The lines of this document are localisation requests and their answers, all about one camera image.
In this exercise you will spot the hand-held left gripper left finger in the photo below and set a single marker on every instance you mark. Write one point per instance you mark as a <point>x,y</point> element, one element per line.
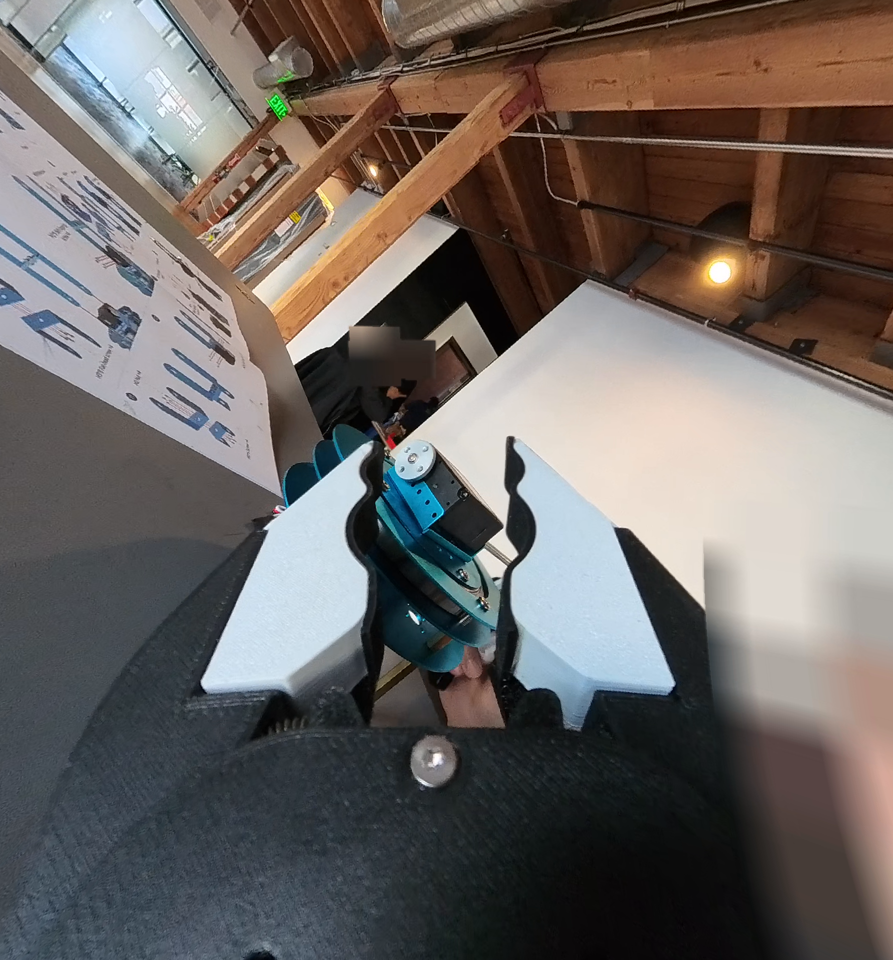
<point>289,600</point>

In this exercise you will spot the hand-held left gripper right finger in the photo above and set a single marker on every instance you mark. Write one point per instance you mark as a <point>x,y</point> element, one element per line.
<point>589,607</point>

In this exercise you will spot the blue toy robot arm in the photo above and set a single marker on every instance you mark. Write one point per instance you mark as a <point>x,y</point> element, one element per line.
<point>416,495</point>

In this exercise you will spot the dark grey desk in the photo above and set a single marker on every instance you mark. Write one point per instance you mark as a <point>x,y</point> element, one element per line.
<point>79,525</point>

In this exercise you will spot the person's right hand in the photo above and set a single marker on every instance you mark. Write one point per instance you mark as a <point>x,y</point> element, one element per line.
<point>470,701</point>

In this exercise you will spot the round ceiling lamp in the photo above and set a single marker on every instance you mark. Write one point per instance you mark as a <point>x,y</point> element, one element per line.
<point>719,271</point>

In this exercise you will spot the black ceiling pipe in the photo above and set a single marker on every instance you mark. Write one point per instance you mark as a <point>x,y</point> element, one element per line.
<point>716,238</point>

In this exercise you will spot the printed assembly instruction sheet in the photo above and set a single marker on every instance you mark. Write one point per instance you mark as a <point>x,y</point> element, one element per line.
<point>79,262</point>

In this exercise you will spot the metal ceiling conduit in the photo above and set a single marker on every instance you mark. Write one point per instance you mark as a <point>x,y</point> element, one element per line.
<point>716,144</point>

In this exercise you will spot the green exit sign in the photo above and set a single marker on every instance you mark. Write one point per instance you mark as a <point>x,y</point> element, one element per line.
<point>278,105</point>

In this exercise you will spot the glass partition doors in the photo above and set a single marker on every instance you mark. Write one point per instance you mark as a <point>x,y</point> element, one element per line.
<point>139,82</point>

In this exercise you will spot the silver air duct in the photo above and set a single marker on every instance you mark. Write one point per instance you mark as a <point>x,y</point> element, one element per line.
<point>285,64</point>

